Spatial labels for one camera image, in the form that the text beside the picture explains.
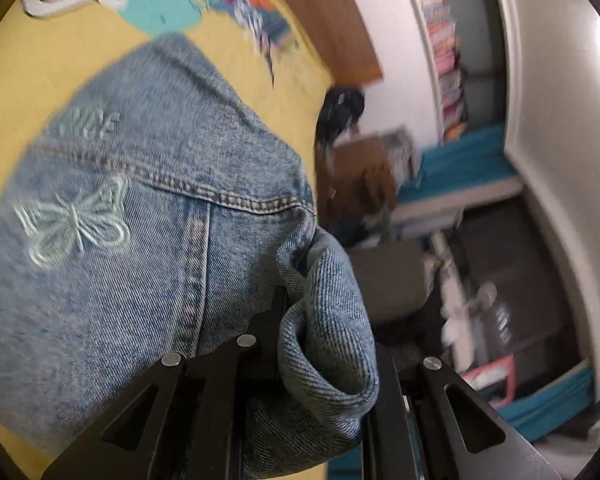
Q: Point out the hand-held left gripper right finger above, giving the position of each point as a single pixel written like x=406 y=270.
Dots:
x=385 y=410

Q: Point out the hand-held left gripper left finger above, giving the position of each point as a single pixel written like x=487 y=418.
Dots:
x=265 y=355

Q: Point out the light blue denim jacket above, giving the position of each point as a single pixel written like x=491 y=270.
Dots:
x=130 y=285

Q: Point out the red and white box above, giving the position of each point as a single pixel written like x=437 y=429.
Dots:
x=490 y=377

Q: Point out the white pipe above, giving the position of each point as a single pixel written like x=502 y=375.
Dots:
x=452 y=285

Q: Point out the brown cardboard box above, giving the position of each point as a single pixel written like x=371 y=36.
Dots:
x=360 y=170

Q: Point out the stack of papers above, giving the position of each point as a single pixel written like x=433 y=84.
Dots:
x=402 y=152

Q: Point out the black bag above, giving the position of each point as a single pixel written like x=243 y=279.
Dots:
x=337 y=110

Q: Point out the teal cloth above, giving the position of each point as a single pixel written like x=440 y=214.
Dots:
x=460 y=165

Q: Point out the wooden headboard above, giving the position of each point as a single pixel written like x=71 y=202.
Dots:
x=330 y=20

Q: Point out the row of colourful books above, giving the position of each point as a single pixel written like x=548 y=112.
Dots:
x=442 y=60

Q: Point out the yellow cartoon printed blanket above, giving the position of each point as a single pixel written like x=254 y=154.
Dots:
x=30 y=60

